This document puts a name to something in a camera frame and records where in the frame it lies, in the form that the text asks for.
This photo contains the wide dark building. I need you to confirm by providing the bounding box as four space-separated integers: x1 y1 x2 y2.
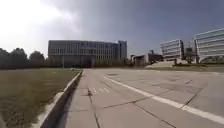
47 39 128 69

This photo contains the low dark building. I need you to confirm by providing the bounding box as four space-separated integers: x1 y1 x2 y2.
129 49 164 66

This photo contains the building with horizontal bands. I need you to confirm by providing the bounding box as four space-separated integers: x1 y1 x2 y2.
159 38 185 62
194 28 224 64

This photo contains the grey concrete kerb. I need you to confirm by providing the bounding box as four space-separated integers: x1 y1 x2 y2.
31 70 84 128

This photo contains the row of dark trees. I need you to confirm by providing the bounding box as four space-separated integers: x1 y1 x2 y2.
0 47 50 70

